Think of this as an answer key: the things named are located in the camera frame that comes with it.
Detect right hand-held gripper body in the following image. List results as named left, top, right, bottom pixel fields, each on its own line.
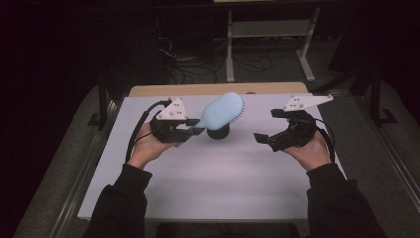
left=270, top=93, right=335, bottom=153

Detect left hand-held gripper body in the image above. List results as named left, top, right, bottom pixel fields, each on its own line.
left=149, top=96, right=196, bottom=144

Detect black mesh pen holder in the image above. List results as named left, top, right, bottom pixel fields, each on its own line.
left=206, top=123, right=230, bottom=141

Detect light blue hairbrush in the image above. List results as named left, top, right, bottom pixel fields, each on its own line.
left=192, top=91, right=247, bottom=132

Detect person's right hand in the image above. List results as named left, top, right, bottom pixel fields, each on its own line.
left=281, top=130, right=332, bottom=172

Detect person's left hand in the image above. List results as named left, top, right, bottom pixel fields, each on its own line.
left=127, top=122, right=183, bottom=171

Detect white table cover sheet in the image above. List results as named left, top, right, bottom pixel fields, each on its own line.
left=77, top=93, right=348, bottom=222

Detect black floor stand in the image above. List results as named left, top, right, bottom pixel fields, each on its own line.
left=87, top=82, right=111, bottom=131
left=350, top=63, right=399, bottom=127

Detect grey metal stand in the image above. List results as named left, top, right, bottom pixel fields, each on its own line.
left=226, top=6, right=321, bottom=83

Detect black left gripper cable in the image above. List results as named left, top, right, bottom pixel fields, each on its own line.
left=124, top=98, right=172, bottom=164

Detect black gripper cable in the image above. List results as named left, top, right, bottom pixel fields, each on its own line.
left=312, top=117, right=337, bottom=163
left=124, top=98, right=172, bottom=164

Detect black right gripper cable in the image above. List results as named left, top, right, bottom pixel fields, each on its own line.
left=312, top=117, right=337, bottom=163

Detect black floor cables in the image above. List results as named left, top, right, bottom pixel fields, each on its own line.
left=157, top=36, right=298, bottom=84

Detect metal frame rail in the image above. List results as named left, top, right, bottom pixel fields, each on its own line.
left=49, top=98, right=124, bottom=238
left=355, top=97, right=420, bottom=212

